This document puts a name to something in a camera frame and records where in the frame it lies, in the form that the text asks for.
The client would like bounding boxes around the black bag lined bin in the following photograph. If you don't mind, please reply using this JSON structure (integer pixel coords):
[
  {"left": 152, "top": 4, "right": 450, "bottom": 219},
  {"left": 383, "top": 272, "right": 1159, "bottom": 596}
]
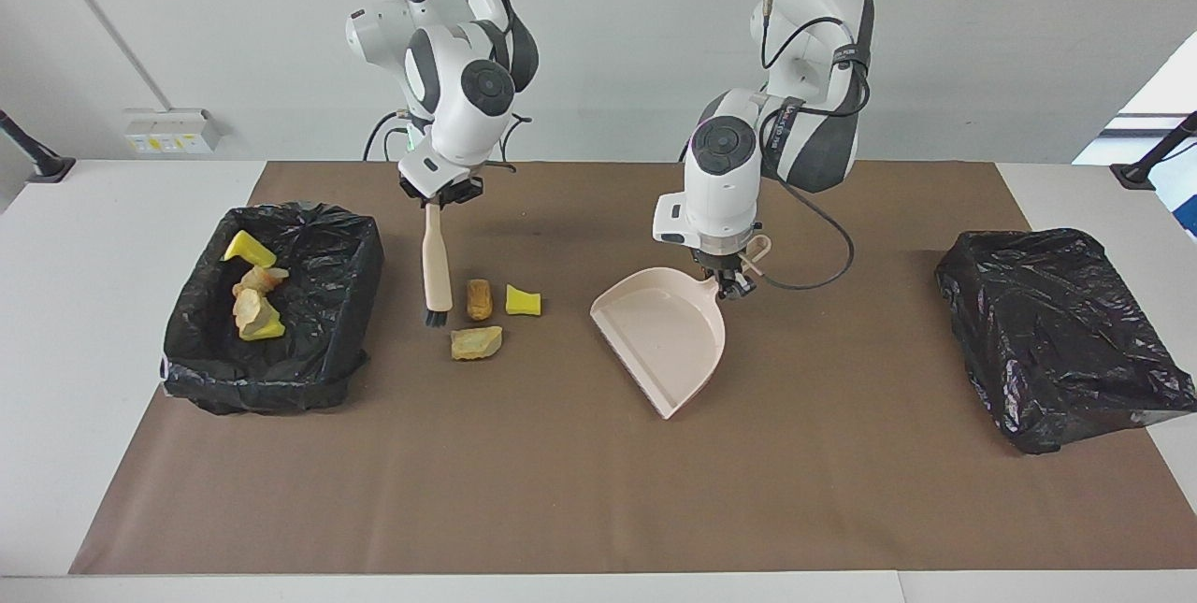
[
  {"left": 162, "top": 201, "right": 386, "bottom": 415},
  {"left": 935, "top": 228, "right": 1197, "bottom": 454}
]

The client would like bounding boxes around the black base cable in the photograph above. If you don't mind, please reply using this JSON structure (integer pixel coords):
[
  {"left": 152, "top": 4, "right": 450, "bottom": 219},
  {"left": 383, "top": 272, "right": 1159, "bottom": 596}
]
[{"left": 363, "top": 110, "right": 412, "bottom": 163}]

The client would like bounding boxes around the beige hand brush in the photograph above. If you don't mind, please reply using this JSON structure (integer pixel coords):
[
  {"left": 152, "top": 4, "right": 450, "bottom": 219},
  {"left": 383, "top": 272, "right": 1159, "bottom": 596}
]
[{"left": 423, "top": 199, "right": 453, "bottom": 328}]

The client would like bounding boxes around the white wall conduit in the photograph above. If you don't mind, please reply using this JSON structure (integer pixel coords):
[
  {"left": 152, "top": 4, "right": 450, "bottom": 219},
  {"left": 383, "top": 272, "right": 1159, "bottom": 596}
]
[{"left": 36, "top": 0, "right": 169, "bottom": 110}]

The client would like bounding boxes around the beige plastic dustpan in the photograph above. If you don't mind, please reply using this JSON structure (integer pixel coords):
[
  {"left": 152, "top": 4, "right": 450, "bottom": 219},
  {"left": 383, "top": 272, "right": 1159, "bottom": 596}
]
[{"left": 589, "top": 234, "right": 773, "bottom": 421}]

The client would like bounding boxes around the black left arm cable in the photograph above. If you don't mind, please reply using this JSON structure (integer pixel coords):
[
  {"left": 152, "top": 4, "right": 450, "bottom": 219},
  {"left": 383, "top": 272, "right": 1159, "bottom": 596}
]
[{"left": 762, "top": 0, "right": 857, "bottom": 292}]

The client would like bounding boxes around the orange striped croissant piece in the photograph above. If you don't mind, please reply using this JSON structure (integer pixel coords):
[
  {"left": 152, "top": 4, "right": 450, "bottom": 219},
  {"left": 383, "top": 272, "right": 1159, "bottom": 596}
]
[{"left": 232, "top": 265, "right": 291, "bottom": 297}]

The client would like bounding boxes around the tan bread chunk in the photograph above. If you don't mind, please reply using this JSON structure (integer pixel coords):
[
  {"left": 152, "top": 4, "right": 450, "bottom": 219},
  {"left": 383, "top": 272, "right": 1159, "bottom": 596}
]
[{"left": 232, "top": 288, "right": 274, "bottom": 331}]

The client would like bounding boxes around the brown table mat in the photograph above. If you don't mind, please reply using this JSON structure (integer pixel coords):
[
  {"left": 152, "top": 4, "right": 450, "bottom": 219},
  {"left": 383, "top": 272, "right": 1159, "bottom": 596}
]
[{"left": 70, "top": 161, "right": 1197, "bottom": 576}]

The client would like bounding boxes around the white wall socket box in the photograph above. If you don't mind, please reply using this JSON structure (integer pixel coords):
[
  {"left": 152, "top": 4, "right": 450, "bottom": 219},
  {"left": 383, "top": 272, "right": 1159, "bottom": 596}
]
[{"left": 124, "top": 108, "right": 223, "bottom": 155}]

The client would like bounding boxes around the pale tan stone chunk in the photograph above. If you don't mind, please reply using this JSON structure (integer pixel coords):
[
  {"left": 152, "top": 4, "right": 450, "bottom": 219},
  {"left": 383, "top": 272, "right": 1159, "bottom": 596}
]
[{"left": 450, "top": 325, "right": 504, "bottom": 362}]

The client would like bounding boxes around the black clamp stand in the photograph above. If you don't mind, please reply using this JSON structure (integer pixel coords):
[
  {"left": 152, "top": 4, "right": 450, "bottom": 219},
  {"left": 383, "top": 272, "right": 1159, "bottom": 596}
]
[
  {"left": 0, "top": 110, "right": 76, "bottom": 183},
  {"left": 1110, "top": 110, "right": 1197, "bottom": 191}
]

